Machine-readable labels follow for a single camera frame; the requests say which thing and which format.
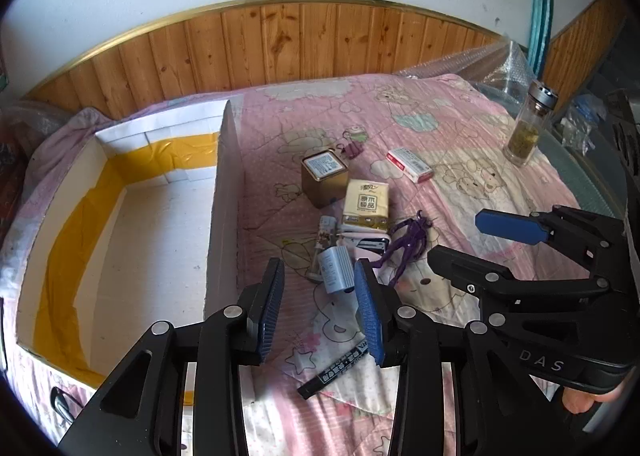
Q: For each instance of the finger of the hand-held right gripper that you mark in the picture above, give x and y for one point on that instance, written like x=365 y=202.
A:
x=465 y=271
x=510 y=228

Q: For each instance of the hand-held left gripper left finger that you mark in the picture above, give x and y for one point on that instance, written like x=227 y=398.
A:
x=267 y=316

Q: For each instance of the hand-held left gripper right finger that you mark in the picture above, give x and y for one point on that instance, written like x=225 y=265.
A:
x=370 y=321

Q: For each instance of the white charger plug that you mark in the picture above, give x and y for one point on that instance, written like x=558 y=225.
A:
x=335 y=271

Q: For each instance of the purple action figure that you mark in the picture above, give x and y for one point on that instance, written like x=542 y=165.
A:
x=407 y=241

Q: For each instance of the black marker pen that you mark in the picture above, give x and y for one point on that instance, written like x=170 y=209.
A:
x=325 y=376

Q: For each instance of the gold square tin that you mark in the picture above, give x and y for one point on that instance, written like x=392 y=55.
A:
x=325 y=186

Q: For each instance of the white cardboard box yellow tape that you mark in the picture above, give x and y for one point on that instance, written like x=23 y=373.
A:
x=150 y=236

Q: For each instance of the person's right hand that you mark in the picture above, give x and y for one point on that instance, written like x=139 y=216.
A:
x=580 y=398

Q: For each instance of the pink printed blanket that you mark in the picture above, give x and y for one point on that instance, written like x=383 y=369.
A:
x=475 y=196

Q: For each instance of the glass tea bottle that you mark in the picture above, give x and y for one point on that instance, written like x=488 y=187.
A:
x=525 y=130

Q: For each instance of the red white staples box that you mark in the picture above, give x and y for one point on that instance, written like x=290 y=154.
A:
x=407 y=163

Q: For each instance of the clear plastic bags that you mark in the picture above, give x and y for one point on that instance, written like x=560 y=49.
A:
x=582 y=123

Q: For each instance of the clear bubble wrap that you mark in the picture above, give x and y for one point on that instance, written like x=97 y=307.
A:
x=505 y=70
x=30 y=118

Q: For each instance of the teal foam strip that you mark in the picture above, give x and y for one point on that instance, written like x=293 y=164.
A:
x=536 y=20
x=548 y=18

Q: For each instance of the small black clip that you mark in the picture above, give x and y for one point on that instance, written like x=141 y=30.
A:
x=62 y=403

